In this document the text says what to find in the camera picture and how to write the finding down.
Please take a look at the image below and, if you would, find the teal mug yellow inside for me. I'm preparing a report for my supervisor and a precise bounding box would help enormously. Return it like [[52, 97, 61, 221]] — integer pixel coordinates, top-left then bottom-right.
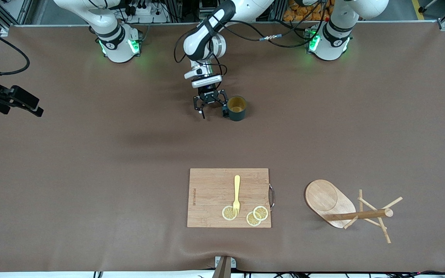
[[227, 96, 246, 122]]

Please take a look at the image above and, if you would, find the wooden mug tree rack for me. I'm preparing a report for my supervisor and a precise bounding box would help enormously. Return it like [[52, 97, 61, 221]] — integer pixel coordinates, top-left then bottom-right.
[[304, 179, 404, 244]]

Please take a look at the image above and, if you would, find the brown table mat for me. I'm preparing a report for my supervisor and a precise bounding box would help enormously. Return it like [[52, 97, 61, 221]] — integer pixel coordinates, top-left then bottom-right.
[[0, 21, 445, 273]]

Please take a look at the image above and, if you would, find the yellow plastic fork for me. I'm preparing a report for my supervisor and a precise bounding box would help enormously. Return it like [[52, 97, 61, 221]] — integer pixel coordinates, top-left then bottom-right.
[[233, 175, 241, 216]]

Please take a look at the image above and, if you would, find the white power strip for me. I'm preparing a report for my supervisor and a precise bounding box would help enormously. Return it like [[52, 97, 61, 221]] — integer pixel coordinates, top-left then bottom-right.
[[124, 4, 169, 24]]

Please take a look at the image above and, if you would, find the lemon slice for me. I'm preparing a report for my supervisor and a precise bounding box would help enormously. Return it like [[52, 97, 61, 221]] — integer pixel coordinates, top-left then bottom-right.
[[253, 205, 269, 221], [222, 205, 238, 221], [246, 211, 262, 227]]

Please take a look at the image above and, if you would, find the orange packaged snacks pile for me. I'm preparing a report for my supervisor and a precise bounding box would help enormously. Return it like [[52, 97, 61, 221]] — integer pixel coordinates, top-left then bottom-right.
[[283, 0, 333, 22]]

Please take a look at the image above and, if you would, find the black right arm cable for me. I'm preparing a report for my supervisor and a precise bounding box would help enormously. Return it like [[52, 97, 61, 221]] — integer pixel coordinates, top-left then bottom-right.
[[0, 19, 30, 76]]

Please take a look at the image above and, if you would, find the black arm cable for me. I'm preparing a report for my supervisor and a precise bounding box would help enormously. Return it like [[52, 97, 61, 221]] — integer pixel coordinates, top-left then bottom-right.
[[0, 19, 30, 76], [174, 0, 325, 64]]

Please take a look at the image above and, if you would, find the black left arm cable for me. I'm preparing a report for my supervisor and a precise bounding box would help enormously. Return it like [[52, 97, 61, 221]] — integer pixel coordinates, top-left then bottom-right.
[[174, 0, 325, 64]]

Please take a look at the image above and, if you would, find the wooden cutting board metal handle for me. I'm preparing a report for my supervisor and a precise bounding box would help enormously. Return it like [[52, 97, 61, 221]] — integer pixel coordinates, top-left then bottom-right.
[[187, 168, 275, 228]]

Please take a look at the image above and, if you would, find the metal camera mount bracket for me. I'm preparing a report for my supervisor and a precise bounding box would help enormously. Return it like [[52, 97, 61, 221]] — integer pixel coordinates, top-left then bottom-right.
[[212, 256, 237, 278]]

